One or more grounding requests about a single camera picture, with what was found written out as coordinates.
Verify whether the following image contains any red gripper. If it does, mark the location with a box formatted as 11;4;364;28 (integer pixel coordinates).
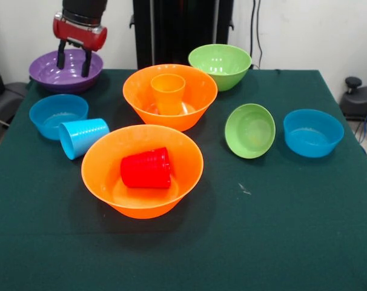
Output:
52;11;108;78

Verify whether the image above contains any purple bowl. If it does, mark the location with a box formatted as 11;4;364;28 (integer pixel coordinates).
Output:
28;49;104;94

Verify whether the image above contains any blue cup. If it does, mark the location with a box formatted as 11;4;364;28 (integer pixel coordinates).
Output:
58;118;111;161

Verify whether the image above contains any orange cup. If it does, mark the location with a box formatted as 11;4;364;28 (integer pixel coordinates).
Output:
150;73;187;116

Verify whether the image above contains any large orange bowl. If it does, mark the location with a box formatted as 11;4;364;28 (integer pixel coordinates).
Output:
81;124;205;219
122;64;219;132

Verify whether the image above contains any red cup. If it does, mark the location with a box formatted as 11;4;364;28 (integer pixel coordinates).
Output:
120;147;173;190

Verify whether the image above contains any large green bowl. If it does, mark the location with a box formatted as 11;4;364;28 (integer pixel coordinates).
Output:
188;44;253;92

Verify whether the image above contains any small green bowl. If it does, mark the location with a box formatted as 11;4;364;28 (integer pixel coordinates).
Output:
225;103;277;159

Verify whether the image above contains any blue bowl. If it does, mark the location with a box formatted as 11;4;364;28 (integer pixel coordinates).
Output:
283;109;345;159
28;93;90;141

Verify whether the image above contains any dark green table cloth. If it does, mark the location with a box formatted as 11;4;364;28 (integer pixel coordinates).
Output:
0;68;367;291

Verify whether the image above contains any black pedestal foot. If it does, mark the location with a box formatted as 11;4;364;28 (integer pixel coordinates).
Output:
340;76;367;122
0;81;29;128

